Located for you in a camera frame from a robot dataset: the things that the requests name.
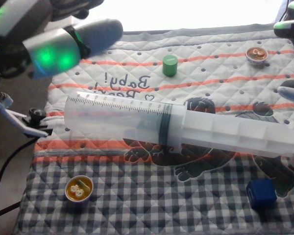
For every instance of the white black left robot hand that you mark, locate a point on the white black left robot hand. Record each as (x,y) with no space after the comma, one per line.
(51,49)

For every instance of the large clear plastic syringe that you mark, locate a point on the large clear plastic syringe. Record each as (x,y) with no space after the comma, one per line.
(112,117)

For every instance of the white toy noodle bowl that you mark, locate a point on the white toy noodle bowl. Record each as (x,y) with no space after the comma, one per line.
(256,55)

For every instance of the black clamp knob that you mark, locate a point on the black clamp knob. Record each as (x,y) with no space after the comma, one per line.
(36,113)

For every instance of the blue toy cube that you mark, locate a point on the blue toy cube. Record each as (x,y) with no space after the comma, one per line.
(261,194)

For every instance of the green toy cylinder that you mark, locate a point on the green toy cylinder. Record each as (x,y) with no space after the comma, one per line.
(169,64)

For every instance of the purple toy soup bowl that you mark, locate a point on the purple toy soup bowl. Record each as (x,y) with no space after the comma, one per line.
(78,189)

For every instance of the grey quilt with bear print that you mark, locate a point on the grey quilt with bear print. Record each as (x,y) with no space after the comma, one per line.
(161,195)

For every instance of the white clamp bracket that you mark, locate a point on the white clamp bracket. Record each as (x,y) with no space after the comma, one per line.
(14,117)

